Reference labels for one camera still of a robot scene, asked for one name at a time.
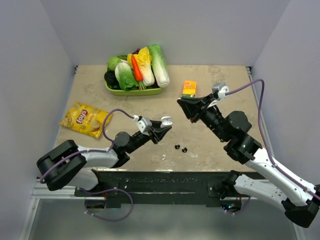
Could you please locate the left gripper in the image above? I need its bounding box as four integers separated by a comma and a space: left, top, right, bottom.
126, 119, 172, 154

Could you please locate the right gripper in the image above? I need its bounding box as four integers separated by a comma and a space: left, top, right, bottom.
177, 93, 230, 142

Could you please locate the white earbud charging case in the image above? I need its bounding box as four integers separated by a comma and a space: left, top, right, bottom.
161, 116, 173, 127

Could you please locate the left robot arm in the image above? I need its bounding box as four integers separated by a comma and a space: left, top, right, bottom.
36, 117, 173, 196

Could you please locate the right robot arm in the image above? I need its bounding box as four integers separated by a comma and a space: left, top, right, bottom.
177, 94, 320, 228

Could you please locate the orange juice box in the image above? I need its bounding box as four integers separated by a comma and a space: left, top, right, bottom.
182, 80, 197, 98

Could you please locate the green plastic tray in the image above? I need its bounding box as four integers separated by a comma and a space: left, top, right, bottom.
105, 82, 164, 97

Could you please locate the napa cabbage right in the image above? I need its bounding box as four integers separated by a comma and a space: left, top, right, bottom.
147, 44, 170, 88

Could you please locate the orange carrot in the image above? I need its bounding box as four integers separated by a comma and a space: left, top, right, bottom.
131, 55, 146, 90

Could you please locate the green white bok choy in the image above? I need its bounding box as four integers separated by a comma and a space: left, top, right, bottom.
114, 62, 139, 91

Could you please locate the yellow leaf cabbage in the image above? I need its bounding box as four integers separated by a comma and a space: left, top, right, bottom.
135, 47, 155, 87

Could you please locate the black toy vegetable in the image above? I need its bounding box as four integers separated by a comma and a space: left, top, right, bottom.
104, 70, 118, 85

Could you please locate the yellow chips bag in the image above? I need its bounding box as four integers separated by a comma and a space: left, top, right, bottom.
59, 101, 108, 139

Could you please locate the round green vegetable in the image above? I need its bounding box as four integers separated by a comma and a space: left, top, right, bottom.
107, 56, 122, 71

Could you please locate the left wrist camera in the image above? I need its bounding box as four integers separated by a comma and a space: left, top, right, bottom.
133, 115, 152, 135

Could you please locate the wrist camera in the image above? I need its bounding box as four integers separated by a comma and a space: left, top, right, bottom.
133, 115, 152, 135
212, 82, 230, 101

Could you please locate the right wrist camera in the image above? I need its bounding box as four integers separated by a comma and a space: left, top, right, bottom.
212, 82, 230, 101

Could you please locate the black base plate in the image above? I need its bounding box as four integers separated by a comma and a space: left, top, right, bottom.
75, 170, 241, 208

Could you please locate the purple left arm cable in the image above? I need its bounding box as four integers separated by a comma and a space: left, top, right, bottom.
39, 108, 137, 185

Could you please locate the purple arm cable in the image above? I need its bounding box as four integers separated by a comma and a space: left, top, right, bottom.
223, 78, 320, 198
39, 108, 137, 185

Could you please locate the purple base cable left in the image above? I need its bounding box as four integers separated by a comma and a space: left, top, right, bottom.
84, 188, 134, 222

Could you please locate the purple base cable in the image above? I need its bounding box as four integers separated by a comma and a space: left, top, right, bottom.
224, 193, 254, 216
84, 188, 134, 222

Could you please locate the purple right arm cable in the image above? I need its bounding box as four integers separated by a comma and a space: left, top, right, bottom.
223, 78, 320, 198

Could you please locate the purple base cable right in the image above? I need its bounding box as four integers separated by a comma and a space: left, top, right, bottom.
224, 193, 254, 216

